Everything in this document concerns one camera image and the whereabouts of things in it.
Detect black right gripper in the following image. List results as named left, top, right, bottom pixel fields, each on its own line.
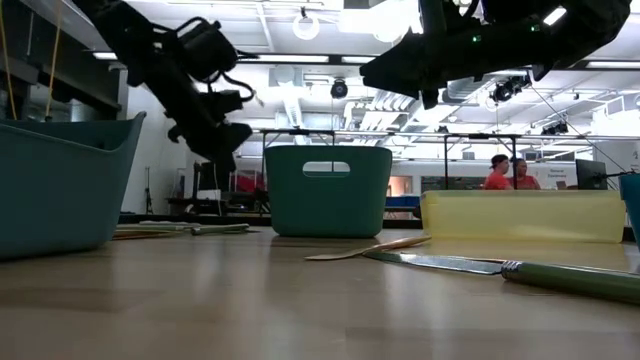
left=359, top=29, right=484, bottom=110

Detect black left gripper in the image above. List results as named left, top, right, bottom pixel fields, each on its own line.
left=167, top=89, right=254, bottom=174

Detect black computer monitor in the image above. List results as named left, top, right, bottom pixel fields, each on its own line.
left=574, top=158, right=610, bottom=192
left=197, top=159, right=236, bottom=192

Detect red background panel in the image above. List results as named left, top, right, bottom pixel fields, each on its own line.
left=234, top=172, right=266, bottom=194

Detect dark background desk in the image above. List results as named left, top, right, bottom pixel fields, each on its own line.
left=167, top=196, right=271, bottom=217

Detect black metal stand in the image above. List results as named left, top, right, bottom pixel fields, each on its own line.
left=442, top=132, right=521, bottom=191
left=258, top=128, right=337, bottom=149

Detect thin black tripod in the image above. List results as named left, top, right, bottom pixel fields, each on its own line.
left=143, top=166, right=155, bottom=216

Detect blue background table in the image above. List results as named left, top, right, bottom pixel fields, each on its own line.
left=384, top=195, right=422, bottom=209

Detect person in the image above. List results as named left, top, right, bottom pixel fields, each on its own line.
left=508, top=157, right=542, bottom=192
left=481, top=153, right=515, bottom=192

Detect yellow translucent plastic tray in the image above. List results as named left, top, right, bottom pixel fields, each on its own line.
left=419, top=189, right=627, bottom=245

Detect deep blue rectangular bin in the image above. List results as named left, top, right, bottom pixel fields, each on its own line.
left=618, top=172, right=640, bottom=251

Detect black ceiling dome camera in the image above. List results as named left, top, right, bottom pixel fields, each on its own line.
left=329, top=78, right=350, bottom=100

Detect black metal table frame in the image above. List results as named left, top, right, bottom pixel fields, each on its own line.
left=118, top=213, right=424, bottom=230

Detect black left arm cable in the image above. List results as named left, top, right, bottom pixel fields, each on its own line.
left=149, top=17, right=259, bottom=104

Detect white hanging ring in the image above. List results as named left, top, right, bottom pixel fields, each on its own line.
left=291, top=13, right=321, bottom=42

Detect green plastic handle bin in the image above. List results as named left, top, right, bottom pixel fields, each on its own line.
left=263, top=144, right=394, bottom=239

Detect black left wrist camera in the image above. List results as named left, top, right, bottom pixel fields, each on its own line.
left=177, top=19, right=239, bottom=81

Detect blue-grey plastic handle bin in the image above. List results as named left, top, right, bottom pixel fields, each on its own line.
left=0, top=110, right=148, bottom=260

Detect orange cable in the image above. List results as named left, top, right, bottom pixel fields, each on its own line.
left=43, top=0, right=65, bottom=122

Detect yellow hanging cable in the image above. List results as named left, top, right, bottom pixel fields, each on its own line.
left=0, top=0, right=19, bottom=122

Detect green-handled table knife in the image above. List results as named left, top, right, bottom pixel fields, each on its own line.
left=363, top=248, right=640, bottom=307

